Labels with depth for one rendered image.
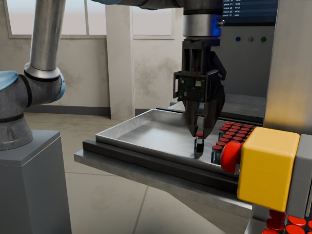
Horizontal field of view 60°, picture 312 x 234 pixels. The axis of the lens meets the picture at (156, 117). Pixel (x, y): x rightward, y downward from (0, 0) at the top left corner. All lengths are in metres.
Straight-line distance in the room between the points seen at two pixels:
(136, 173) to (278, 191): 0.30
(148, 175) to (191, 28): 0.29
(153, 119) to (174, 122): 0.07
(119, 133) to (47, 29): 0.40
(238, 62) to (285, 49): 1.07
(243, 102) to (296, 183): 0.79
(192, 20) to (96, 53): 3.28
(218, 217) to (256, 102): 0.57
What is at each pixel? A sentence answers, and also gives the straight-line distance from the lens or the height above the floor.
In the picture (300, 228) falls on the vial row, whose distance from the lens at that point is 0.39.
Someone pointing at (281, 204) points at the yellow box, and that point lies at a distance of 0.33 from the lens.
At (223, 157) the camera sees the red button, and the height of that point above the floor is 1.00.
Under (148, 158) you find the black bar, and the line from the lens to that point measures 0.56.
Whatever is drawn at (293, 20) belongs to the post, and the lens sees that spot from 0.38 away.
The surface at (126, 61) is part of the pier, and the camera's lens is 3.49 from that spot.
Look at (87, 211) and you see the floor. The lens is 1.96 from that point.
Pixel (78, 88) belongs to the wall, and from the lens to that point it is 3.95.
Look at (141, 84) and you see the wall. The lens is 3.67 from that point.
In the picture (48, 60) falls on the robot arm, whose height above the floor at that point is 1.06.
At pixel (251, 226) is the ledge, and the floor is 0.88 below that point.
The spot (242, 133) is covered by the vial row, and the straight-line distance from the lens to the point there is 0.64.
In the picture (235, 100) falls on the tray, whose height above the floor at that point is 0.89.
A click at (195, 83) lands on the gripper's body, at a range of 0.51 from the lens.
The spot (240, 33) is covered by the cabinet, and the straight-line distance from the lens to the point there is 1.43.
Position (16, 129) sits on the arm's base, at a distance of 0.98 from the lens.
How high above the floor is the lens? 1.15
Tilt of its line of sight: 18 degrees down
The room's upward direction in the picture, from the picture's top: straight up
